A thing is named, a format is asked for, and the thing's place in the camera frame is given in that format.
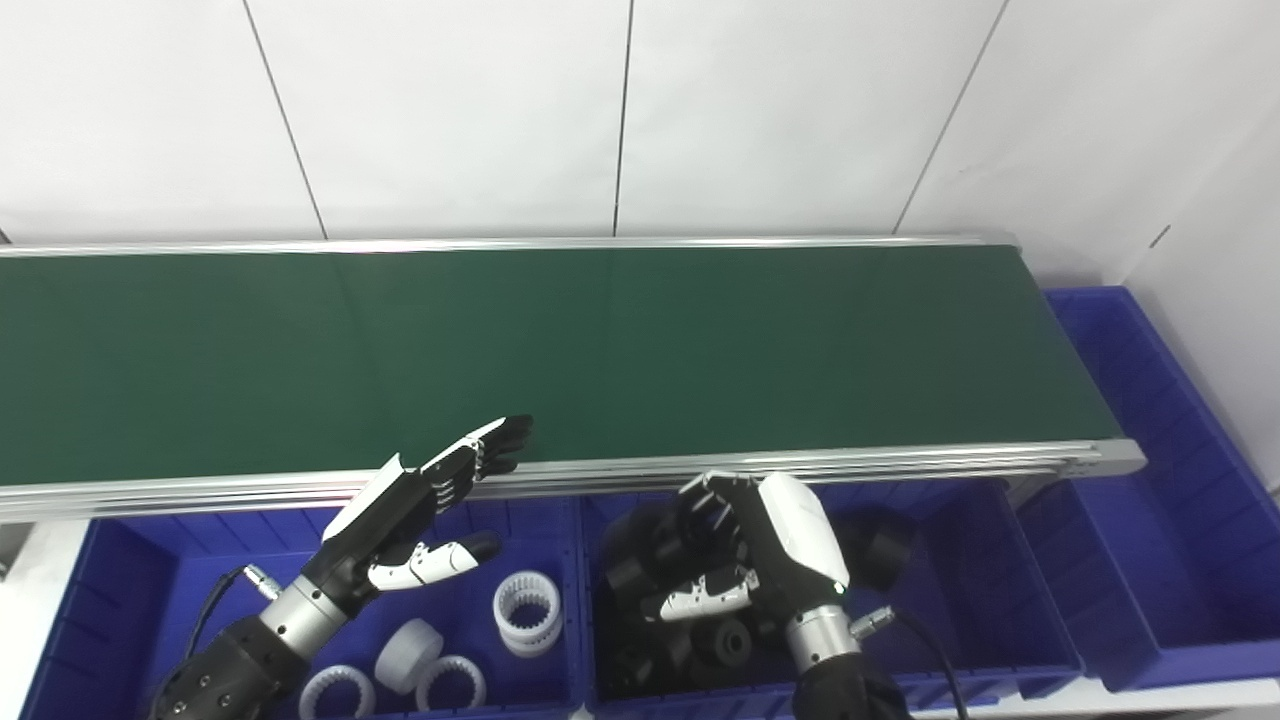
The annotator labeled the black flanged round part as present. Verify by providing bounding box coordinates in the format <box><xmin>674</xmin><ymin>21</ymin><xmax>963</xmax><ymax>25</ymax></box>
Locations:
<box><xmin>603</xmin><ymin>500</ymin><xmax>746</xmax><ymax>601</ymax></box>

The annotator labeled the blue bin with white parts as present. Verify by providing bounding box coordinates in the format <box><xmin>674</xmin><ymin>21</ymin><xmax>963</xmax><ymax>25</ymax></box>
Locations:
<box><xmin>20</xmin><ymin>498</ymin><xmax>591</xmax><ymax>720</ymax></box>

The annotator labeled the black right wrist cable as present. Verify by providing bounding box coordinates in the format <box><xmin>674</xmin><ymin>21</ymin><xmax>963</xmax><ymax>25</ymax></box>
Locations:
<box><xmin>850</xmin><ymin>605</ymin><xmax>971</xmax><ymax>720</ymax></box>

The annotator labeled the black cylinder part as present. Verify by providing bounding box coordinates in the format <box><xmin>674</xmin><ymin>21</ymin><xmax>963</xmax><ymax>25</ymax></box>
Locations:
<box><xmin>688</xmin><ymin>617</ymin><xmax>757</xmax><ymax>673</ymax></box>

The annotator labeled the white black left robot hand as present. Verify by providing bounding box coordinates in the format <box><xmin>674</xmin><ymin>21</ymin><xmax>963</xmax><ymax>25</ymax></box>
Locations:
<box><xmin>300</xmin><ymin>414</ymin><xmax>535</xmax><ymax>613</ymax></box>

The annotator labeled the white stacked ring gear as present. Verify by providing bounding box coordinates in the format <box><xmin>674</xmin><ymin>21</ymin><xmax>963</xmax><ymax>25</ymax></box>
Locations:
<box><xmin>493</xmin><ymin>570</ymin><xmax>563</xmax><ymax>658</ymax></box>

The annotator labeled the empty blue bin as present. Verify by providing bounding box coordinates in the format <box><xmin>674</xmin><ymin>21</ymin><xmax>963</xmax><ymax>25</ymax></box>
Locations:
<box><xmin>1015</xmin><ymin>287</ymin><xmax>1280</xmax><ymax>693</ymax></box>

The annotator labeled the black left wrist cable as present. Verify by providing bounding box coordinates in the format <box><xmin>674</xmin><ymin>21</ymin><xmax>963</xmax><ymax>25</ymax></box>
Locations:
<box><xmin>180</xmin><ymin>565</ymin><xmax>286</xmax><ymax>691</ymax></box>

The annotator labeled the white solid cylinder part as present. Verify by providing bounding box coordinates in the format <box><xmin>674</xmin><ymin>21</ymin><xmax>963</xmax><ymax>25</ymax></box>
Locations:
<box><xmin>374</xmin><ymin>618</ymin><xmax>445</xmax><ymax>696</ymax></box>

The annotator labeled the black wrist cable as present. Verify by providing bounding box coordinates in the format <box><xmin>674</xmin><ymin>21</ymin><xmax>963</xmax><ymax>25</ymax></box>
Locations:
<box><xmin>180</xmin><ymin>565</ymin><xmax>286</xmax><ymax>691</ymax></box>
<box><xmin>850</xmin><ymin>605</ymin><xmax>971</xmax><ymax>720</ymax></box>

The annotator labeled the blue bin with black parts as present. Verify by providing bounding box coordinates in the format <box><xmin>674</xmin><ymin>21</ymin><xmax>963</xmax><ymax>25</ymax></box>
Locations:
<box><xmin>580</xmin><ymin>478</ymin><xmax>1086</xmax><ymax>716</ymax></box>

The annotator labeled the green conveyor belt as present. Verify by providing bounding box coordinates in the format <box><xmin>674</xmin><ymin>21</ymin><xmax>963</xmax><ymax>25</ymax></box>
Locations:
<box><xmin>0</xmin><ymin>235</ymin><xmax>1148</xmax><ymax>526</ymax></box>

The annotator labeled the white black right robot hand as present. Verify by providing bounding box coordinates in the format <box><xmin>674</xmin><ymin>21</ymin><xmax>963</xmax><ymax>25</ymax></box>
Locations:
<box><xmin>640</xmin><ymin>470</ymin><xmax>853</xmax><ymax>625</ymax></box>

